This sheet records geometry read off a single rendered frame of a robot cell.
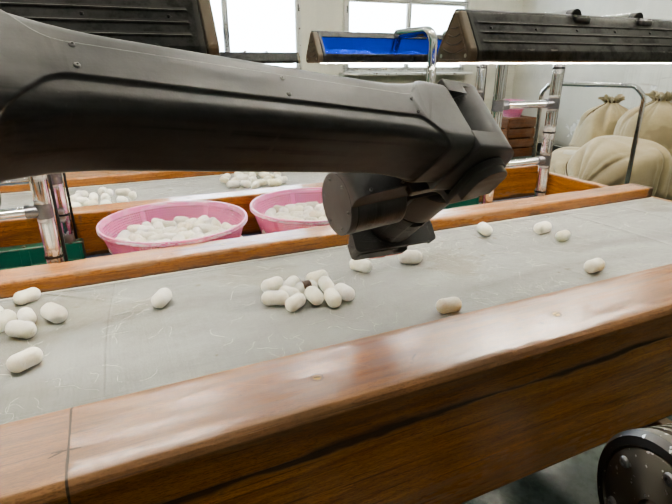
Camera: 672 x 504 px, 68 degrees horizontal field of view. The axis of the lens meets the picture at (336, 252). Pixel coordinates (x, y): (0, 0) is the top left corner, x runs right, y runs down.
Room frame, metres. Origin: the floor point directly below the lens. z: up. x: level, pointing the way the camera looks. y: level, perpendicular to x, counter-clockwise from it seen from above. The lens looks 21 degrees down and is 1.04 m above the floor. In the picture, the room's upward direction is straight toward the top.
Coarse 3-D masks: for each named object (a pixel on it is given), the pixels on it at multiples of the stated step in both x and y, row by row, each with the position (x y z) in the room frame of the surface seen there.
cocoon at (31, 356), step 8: (24, 352) 0.44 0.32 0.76; (32, 352) 0.45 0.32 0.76; (40, 352) 0.45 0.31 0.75; (8, 360) 0.43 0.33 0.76; (16, 360) 0.43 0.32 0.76; (24, 360) 0.44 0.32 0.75; (32, 360) 0.44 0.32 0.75; (40, 360) 0.45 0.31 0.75; (8, 368) 0.43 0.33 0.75; (16, 368) 0.43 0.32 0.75; (24, 368) 0.43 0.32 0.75
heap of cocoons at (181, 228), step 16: (144, 224) 0.94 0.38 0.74; (160, 224) 0.92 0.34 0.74; (176, 224) 0.95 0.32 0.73; (192, 224) 0.94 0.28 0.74; (208, 224) 0.93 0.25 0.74; (224, 224) 0.93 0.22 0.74; (128, 240) 0.85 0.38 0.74; (144, 240) 0.84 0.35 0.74; (160, 240) 0.83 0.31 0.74; (176, 240) 0.83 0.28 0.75
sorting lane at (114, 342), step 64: (320, 256) 0.76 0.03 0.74; (448, 256) 0.76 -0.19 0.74; (512, 256) 0.76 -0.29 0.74; (576, 256) 0.76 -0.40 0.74; (640, 256) 0.76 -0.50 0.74; (128, 320) 0.55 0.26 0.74; (192, 320) 0.55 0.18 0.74; (256, 320) 0.55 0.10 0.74; (320, 320) 0.55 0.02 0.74; (384, 320) 0.55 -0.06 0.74; (0, 384) 0.41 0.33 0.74; (64, 384) 0.41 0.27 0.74; (128, 384) 0.41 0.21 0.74
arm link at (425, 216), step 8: (432, 192) 0.44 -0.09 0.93; (408, 200) 0.43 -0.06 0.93; (416, 200) 0.45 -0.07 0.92; (424, 200) 0.44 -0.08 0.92; (432, 200) 0.44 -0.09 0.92; (440, 200) 0.44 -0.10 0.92; (408, 208) 0.46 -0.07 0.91; (416, 208) 0.45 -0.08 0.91; (424, 208) 0.45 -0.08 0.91; (432, 208) 0.45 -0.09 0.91; (440, 208) 0.45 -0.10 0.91; (408, 216) 0.46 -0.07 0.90; (416, 216) 0.46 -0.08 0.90; (424, 216) 0.46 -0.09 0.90; (432, 216) 0.47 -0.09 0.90
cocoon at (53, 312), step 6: (42, 306) 0.55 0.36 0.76; (48, 306) 0.54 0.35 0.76; (54, 306) 0.54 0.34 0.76; (60, 306) 0.54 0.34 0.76; (42, 312) 0.54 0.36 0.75; (48, 312) 0.53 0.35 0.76; (54, 312) 0.53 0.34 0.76; (60, 312) 0.54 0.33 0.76; (66, 312) 0.54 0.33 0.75; (48, 318) 0.53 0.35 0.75; (54, 318) 0.53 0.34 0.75; (60, 318) 0.53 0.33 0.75
